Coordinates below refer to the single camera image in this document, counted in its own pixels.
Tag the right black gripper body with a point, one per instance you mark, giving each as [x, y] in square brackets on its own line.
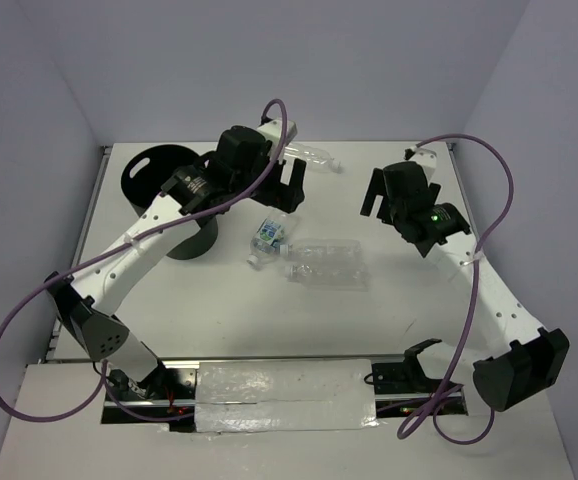
[398, 213]

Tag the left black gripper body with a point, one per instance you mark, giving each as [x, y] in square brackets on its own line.
[243, 182]

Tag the crushed clear bottle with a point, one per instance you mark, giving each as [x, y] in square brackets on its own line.
[329, 276]

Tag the clear bottle blue cap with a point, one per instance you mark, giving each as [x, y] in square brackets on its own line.
[322, 251]

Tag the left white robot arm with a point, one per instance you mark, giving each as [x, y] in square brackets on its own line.
[177, 197]

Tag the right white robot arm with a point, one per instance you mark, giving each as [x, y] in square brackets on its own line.
[526, 357]

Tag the silver foil tape panel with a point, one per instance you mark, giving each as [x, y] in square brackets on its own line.
[283, 395]

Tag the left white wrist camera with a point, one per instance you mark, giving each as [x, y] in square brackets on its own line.
[271, 130]

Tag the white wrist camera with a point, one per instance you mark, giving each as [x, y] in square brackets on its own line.
[426, 158]
[271, 130]

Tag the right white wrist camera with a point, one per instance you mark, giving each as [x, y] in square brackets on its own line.
[426, 158]

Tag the black metal base rail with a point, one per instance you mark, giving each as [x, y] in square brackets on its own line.
[400, 386]

